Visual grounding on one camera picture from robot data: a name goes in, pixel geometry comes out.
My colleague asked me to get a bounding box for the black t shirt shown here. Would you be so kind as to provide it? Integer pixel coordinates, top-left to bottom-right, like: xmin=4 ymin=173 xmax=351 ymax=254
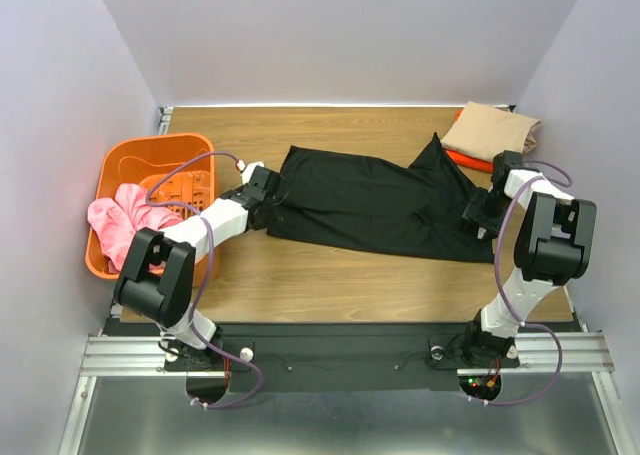
xmin=267 ymin=137 xmax=494 ymax=263

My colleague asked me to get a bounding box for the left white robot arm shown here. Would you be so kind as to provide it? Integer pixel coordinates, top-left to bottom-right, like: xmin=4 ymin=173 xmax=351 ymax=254
xmin=113 ymin=162 xmax=289 ymax=369

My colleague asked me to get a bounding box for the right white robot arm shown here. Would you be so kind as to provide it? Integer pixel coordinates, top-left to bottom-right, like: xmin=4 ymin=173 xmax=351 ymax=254
xmin=460 ymin=151 xmax=597 ymax=365

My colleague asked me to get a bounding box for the folded orange t shirt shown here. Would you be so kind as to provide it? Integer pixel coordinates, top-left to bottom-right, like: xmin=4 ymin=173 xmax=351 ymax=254
xmin=441 ymin=108 xmax=496 ymax=174

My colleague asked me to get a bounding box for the folded tan t shirt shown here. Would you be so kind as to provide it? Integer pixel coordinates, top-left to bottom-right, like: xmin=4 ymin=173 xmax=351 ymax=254
xmin=441 ymin=102 xmax=541 ymax=162

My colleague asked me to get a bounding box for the orange plastic basket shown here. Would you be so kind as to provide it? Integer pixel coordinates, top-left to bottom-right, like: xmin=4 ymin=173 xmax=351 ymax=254
xmin=84 ymin=133 xmax=222 ymax=280

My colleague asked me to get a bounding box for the pink t shirt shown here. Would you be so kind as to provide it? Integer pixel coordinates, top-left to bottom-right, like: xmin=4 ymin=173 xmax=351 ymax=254
xmin=87 ymin=183 xmax=183 ymax=274

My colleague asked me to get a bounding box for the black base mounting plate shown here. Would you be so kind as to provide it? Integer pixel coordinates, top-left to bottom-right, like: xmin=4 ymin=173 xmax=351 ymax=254
xmin=164 ymin=320 xmax=521 ymax=394

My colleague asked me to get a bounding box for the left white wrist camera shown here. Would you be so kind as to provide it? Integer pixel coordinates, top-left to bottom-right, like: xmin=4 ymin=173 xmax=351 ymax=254
xmin=241 ymin=161 xmax=265 ymax=184

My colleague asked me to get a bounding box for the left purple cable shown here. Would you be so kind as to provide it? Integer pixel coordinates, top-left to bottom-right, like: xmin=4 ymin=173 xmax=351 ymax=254
xmin=144 ymin=150 xmax=265 ymax=410

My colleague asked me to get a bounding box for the purple cable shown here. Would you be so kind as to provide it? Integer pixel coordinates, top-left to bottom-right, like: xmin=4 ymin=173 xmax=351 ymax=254
xmin=467 ymin=159 xmax=574 ymax=407
xmin=144 ymin=150 xmax=265 ymax=410

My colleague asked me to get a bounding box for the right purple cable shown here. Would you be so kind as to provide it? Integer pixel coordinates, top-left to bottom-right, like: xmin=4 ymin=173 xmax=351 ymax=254
xmin=467 ymin=159 xmax=574 ymax=407

